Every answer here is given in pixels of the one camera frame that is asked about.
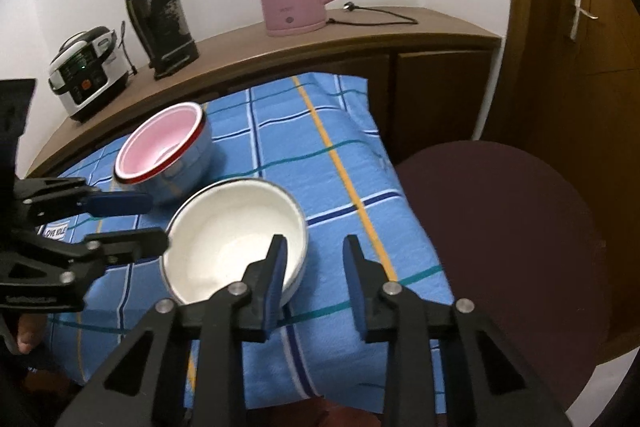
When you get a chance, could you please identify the blue plaid cloth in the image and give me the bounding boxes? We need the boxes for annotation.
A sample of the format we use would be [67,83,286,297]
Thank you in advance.
[45,73,451,413]

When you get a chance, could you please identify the maroon chair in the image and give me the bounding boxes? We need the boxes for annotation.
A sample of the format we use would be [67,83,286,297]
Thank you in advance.
[395,141,611,403]

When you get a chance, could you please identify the wooden door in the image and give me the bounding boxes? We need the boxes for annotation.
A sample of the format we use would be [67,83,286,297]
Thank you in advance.
[505,0,640,358]

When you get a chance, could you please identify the silver door handle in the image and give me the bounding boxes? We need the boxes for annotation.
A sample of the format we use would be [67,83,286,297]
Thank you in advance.
[570,0,599,40]

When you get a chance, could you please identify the person's left hand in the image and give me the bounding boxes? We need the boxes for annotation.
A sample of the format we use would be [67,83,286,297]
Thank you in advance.
[16,316,47,354]

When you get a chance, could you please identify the pink bowl red rim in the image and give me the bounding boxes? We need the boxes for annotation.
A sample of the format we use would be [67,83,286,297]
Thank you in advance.
[114,103,207,185]

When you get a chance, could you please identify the black thermos flask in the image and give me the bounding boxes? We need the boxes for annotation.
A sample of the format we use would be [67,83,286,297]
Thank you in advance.
[119,0,200,81]

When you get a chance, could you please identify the white bowl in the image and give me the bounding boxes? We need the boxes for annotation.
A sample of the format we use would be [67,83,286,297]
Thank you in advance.
[161,178,308,308]

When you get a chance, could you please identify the black rice cooker cable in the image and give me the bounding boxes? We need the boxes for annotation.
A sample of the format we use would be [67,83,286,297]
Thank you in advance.
[117,21,139,75]

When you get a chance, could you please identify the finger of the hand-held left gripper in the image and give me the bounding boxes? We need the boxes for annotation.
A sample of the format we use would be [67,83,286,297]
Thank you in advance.
[14,177,153,228]
[0,227,170,294]

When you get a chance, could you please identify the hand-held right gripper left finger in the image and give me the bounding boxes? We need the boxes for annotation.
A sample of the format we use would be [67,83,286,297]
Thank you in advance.
[52,234,290,427]

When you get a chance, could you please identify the white black rice cooker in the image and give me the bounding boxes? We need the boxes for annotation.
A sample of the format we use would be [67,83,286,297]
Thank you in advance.
[48,26,132,122]

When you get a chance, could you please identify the light blue bowl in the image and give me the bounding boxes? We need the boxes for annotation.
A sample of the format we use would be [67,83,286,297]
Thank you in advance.
[117,107,214,208]

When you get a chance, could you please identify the black kettle cable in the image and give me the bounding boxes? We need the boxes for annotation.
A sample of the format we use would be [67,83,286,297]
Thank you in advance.
[325,2,420,26]

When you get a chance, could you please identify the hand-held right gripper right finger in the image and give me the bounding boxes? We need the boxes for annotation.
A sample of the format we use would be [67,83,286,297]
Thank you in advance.
[342,234,573,427]

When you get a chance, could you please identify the wooden cabinet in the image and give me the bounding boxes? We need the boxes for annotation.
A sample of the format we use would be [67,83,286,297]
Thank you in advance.
[25,6,502,180]

